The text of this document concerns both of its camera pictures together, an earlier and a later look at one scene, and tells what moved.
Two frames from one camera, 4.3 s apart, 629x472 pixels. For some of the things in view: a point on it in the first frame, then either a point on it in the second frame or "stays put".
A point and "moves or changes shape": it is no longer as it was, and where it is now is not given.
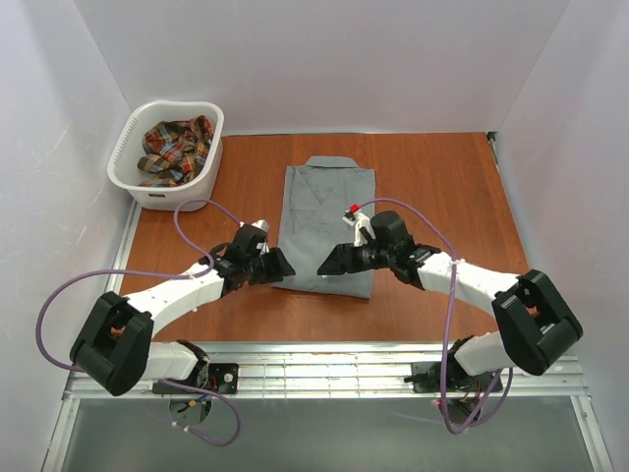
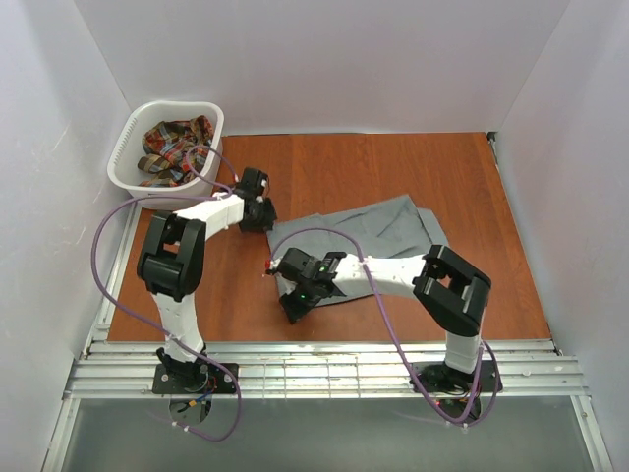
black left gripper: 266,265 → 256,222
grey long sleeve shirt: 317,195 moves or changes shape
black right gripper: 358,257 → 293,305
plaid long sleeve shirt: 176,150 stays put
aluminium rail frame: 363,372 stays put
